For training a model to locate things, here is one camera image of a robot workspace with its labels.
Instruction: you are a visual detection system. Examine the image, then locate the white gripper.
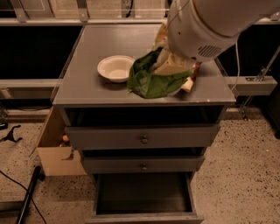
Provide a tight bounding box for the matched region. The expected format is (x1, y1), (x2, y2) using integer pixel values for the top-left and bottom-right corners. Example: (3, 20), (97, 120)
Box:
(152, 0), (239, 75)

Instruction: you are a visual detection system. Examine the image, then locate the green rice chip bag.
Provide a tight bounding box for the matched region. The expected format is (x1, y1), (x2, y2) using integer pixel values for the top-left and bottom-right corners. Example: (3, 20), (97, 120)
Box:
(127, 47), (194, 99)

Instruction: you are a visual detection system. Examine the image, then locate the white paper bowl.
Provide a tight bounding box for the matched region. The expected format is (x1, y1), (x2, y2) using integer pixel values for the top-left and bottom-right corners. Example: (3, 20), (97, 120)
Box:
(97, 55), (135, 83)

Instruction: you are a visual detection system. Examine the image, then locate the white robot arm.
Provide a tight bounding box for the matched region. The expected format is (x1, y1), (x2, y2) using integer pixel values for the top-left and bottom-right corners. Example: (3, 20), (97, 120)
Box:
(151, 0), (280, 76)

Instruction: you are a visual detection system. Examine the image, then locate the brown yellow chip bag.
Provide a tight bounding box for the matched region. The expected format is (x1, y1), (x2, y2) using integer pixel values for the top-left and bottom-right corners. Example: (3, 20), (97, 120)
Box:
(181, 62), (201, 93)

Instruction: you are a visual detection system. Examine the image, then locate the grey top drawer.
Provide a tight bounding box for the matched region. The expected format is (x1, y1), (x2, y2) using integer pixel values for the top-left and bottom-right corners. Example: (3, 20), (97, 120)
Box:
(65, 124), (220, 150)

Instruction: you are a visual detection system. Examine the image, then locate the grey drawer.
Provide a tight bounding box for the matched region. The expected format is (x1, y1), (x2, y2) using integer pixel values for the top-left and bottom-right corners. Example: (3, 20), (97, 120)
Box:
(65, 124), (220, 150)
(85, 172), (204, 224)
(82, 156), (204, 174)

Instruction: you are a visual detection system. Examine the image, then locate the grey drawer cabinet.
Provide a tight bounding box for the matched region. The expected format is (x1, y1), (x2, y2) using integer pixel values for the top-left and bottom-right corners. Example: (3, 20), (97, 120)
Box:
(52, 24), (236, 224)

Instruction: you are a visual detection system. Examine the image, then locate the grey middle drawer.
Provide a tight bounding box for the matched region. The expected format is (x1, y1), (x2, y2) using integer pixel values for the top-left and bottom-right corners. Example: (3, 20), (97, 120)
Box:
(82, 156), (204, 174)

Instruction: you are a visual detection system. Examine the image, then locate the grey bottom drawer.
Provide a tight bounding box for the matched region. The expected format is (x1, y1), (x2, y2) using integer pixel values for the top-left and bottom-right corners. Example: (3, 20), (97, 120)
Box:
(85, 172), (204, 224)

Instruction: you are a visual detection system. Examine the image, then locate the orange ball in box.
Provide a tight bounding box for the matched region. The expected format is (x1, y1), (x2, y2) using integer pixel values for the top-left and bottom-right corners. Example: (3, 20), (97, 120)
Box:
(62, 135), (69, 143)

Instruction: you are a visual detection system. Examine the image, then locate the cardboard box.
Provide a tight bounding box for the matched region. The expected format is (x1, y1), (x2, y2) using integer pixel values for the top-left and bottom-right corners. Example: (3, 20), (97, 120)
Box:
(35, 108), (86, 176)

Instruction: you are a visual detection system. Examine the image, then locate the black clamp on floor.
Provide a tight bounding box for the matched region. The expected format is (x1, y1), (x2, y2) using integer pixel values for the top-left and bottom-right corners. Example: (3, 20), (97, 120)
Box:
(0, 125), (22, 143)

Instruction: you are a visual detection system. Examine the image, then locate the black floor pole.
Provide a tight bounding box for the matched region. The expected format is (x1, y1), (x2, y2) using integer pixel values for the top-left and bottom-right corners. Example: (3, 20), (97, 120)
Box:
(16, 165), (45, 224)

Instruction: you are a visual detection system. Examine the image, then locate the white hanging cable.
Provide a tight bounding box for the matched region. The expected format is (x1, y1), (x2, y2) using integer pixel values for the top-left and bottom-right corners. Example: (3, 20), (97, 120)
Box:
(230, 42), (242, 91)

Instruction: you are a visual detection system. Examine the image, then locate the black floor cable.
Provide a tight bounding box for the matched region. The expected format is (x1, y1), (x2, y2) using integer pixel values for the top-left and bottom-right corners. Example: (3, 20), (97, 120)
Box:
(0, 170), (47, 224)

